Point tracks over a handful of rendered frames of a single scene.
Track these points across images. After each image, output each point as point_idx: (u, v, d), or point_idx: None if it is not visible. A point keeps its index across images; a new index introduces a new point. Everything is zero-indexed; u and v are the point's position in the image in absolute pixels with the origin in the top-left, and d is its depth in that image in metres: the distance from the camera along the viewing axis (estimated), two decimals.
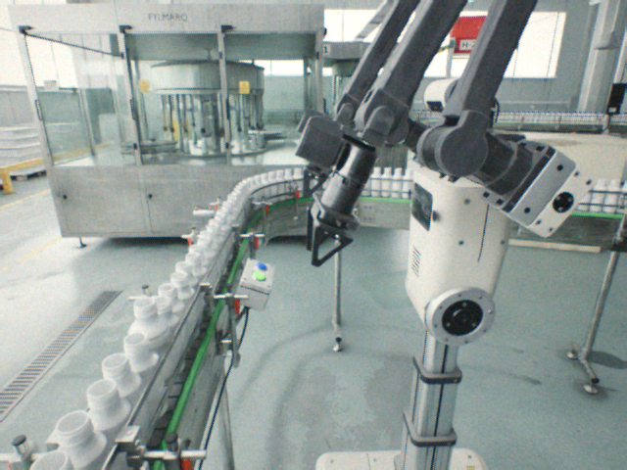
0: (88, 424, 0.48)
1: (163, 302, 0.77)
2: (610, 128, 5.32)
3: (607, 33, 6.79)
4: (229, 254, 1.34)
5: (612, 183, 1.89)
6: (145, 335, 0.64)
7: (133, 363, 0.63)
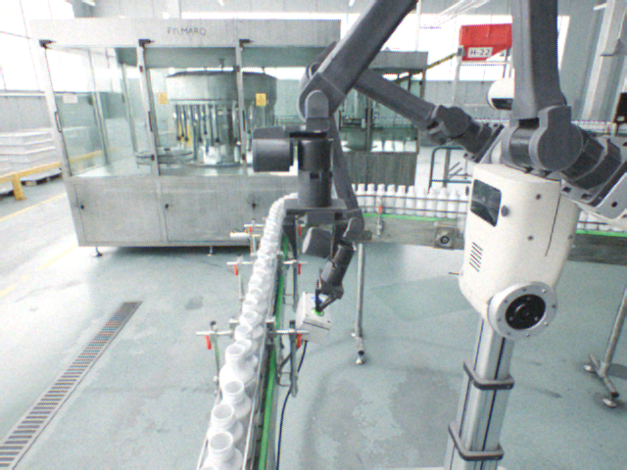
0: None
1: (243, 344, 0.82)
2: (618, 136, 5.37)
3: (614, 40, 6.84)
4: (274, 281, 1.39)
5: None
6: (241, 383, 0.69)
7: None
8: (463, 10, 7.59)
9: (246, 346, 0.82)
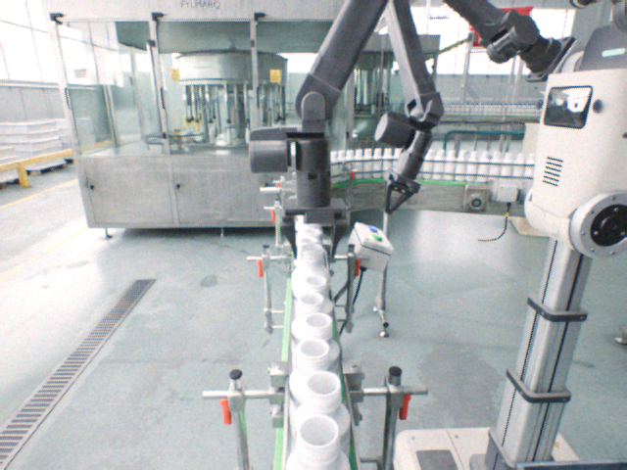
0: (324, 352, 0.46)
1: None
2: None
3: None
4: None
5: None
6: (322, 278, 0.62)
7: None
8: None
9: None
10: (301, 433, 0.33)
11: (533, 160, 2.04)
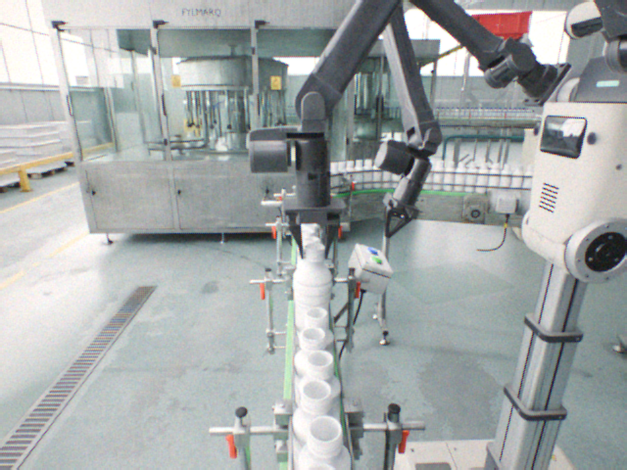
0: (326, 393, 0.48)
1: None
2: None
3: None
4: None
5: None
6: (323, 310, 0.64)
7: None
8: (472, 1, 7.54)
9: None
10: None
11: (531, 171, 2.06)
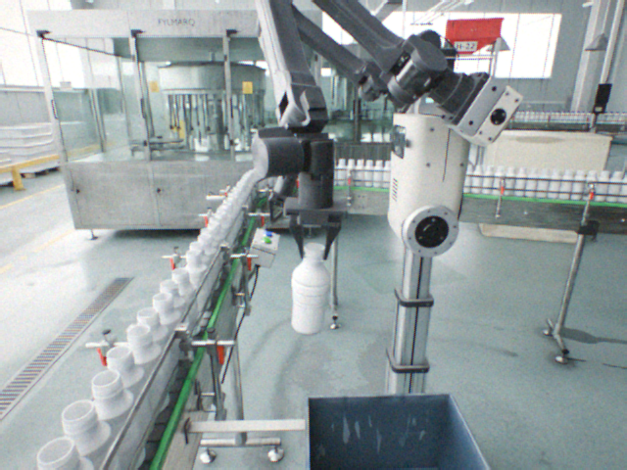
0: (157, 315, 0.72)
1: (194, 254, 1.00)
2: (598, 126, 5.55)
3: (598, 35, 7.03)
4: (240, 230, 1.57)
5: (578, 173, 2.13)
6: (186, 269, 0.88)
7: (179, 289, 0.87)
8: (452, 6, 7.78)
9: None
10: (109, 353, 0.59)
11: None
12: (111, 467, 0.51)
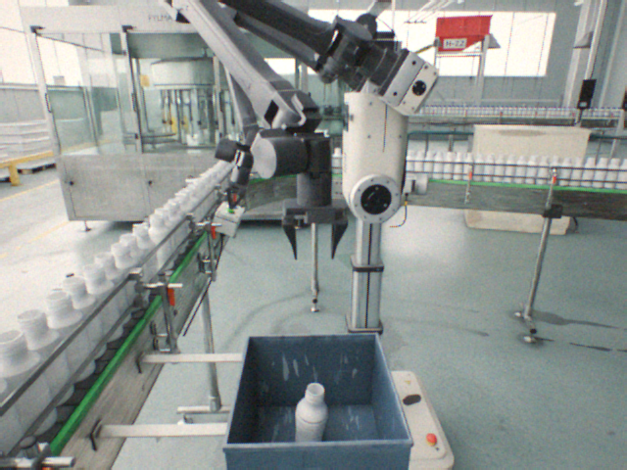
0: (113, 258, 0.82)
1: None
2: (583, 121, 5.66)
3: (586, 32, 7.13)
4: (213, 208, 1.68)
5: (543, 159, 2.24)
6: (146, 227, 0.99)
7: (139, 244, 0.97)
8: (444, 4, 7.88)
9: None
10: (64, 281, 0.70)
11: (430, 157, 2.40)
12: (59, 365, 0.61)
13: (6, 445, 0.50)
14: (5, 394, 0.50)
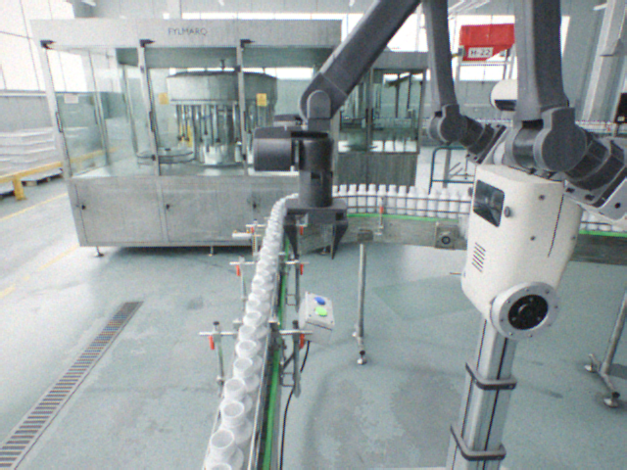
0: (232, 440, 0.59)
1: (247, 345, 0.82)
2: (618, 136, 5.37)
3: (614, 40, 6.84)
4: (276, 281, 1.39)
5: None
6: (250, 360, 0.76)
7: None
8: (463, 10, 7.59)
9: (250, 347, 0.83)
10: None
11: None
12: None
13: None
14: None
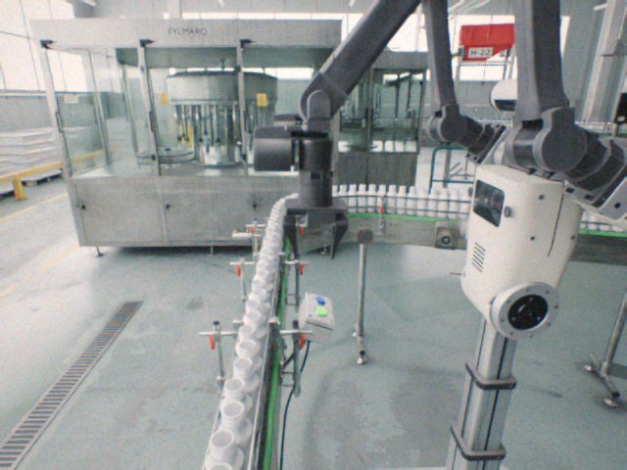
0: (232, 440, 0.59)
1: (247, 345, 0.82)
2: (618, 136, 5.37)
3: (614, 40, 6.84)
4: (276, 281, 1.39)
5: None
6: (250, 360, 0.76)
7: None
8: (463, 10, 7.59)
9: (250, 347, 0.83)
10: None
11: None
12: None
13: None
14: None
